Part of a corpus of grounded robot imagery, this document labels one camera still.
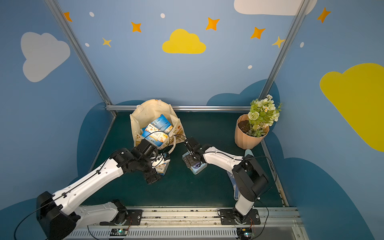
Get light blue tissue pack purple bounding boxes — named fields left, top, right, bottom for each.
left=183, top=153, right=208, bottom=175

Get beige canvas tote bag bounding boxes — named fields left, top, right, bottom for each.
left=130, top=100, right=186, bottom=150

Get tissue pack cream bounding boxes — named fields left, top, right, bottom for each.
left=155, top=160, right=170, bottom=176
left=142, top=124, right=170, bottom=148

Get tissue pack cream top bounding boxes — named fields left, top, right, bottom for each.
left=142, top=124, right=170, bottom=148

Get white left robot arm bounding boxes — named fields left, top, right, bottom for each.
left=36, top=140, right=169, bottom=240

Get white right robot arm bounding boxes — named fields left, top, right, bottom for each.
left=183, top=138, right=269, bottom=224

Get mint green garden trowel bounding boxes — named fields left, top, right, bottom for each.
left=244, top=149, right=254, bottom=157

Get blue dotted work glove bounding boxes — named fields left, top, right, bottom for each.
left=227, top=172, right=240, bottom=201

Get potted green white flowers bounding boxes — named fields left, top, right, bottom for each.
left=235, top=95, right=282, bottom=150

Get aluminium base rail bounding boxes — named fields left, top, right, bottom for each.
left=65, top=207, right=309, bottom=240

